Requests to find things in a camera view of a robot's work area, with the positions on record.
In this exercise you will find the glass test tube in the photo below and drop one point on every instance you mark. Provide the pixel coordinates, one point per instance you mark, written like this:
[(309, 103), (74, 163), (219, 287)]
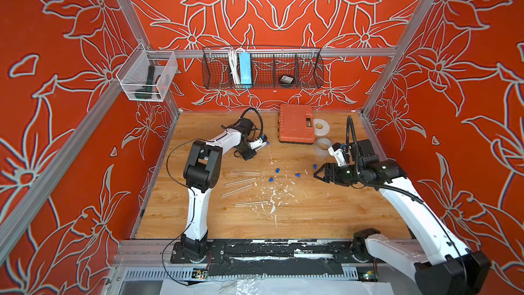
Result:
[(251, 203), (245, 173), (237, 190), (240, 182)]

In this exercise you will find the black wire basket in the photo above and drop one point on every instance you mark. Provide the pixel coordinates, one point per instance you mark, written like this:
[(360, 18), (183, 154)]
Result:
[(221, 67)]

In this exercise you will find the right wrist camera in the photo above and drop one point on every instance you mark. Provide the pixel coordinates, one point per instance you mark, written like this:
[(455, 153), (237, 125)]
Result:
[(340, 154)]

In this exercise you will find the clear acrylic box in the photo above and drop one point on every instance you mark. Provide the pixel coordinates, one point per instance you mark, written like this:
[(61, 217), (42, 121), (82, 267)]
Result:
[(133, 73)]

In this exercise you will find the clear tape roll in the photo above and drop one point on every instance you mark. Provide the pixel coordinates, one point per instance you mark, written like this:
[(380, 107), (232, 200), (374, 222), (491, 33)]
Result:
[(322, 146)]

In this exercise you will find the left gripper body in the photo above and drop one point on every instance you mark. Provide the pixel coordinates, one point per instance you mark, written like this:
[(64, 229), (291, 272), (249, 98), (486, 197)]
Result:
[(246, 151)]

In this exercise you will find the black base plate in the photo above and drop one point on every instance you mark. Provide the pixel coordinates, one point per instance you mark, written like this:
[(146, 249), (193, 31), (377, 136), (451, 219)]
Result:
[(225, 259)]

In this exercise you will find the white tape roll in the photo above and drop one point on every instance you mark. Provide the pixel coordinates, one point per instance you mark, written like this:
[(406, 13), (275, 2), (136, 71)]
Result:
[(321, 127)]

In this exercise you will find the orange tool case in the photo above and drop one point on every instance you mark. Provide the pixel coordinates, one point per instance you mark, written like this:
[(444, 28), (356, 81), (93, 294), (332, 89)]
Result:
[(295, 124)]

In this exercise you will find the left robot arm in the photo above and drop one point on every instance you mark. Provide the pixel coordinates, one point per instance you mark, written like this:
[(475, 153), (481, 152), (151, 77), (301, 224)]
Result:
[(202, 172)]

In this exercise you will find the small black device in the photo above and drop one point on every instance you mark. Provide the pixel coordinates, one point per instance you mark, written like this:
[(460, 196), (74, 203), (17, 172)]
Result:
[(286, 81)]

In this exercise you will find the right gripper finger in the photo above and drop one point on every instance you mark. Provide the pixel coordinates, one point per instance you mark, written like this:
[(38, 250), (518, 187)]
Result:
[(325, 178), (326, 169)]

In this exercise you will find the dark green tool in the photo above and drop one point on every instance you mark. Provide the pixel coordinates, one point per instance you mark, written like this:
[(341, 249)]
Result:
[(147, 90)]

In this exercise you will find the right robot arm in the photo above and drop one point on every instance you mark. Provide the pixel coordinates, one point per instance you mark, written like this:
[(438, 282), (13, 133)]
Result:
[(446, 265)]

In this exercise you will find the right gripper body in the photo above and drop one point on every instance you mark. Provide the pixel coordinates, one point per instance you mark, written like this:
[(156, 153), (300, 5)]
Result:
[(347, 175)]

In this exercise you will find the light blue box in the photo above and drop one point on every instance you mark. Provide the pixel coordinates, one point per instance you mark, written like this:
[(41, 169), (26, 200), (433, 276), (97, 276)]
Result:
[(245, 69)]

